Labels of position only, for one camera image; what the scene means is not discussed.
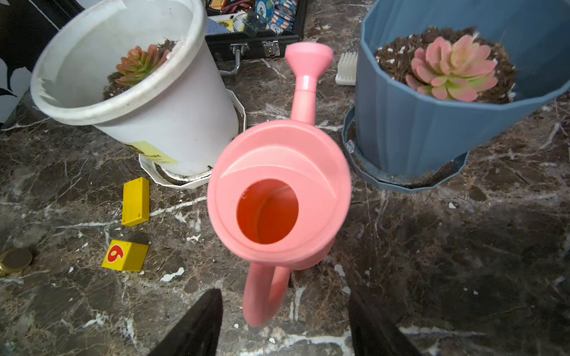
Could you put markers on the red-green succulent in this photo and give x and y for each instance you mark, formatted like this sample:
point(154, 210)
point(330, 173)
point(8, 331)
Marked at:
point(139, 64)

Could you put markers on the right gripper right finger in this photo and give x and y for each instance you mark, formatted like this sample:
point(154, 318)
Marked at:
point(372, 331)

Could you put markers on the pink succulent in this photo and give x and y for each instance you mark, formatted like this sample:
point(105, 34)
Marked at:
point(457, 71)

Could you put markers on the white brush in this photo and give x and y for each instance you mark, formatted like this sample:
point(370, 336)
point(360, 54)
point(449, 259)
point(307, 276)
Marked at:
point(347, 69)

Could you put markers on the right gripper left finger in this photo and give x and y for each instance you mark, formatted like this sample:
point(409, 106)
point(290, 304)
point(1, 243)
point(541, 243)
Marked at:
point(198, 331)

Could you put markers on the gold bottle cap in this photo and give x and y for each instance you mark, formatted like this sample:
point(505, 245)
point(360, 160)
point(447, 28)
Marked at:
point(15, 260)

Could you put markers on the black poker chip case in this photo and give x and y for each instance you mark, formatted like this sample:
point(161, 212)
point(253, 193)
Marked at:
point(253, 29)

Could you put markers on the yellow number cube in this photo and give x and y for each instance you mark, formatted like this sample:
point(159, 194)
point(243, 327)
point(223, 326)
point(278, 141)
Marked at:
point(125, 256)

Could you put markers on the blue flower pot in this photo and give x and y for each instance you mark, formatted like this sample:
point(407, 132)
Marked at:
point(405, 133)

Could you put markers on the yellow rectangular block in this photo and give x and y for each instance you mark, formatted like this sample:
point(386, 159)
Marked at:
point(136, 202)

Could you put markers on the pink watering can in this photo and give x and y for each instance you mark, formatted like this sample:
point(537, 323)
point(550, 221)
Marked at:
point(280, 191)

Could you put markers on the blue pot saucer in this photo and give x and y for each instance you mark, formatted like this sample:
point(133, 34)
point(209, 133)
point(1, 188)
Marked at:
point(390, 182)

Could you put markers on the white flower pot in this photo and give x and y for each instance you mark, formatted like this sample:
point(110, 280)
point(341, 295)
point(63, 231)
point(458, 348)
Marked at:
point(181, 116)

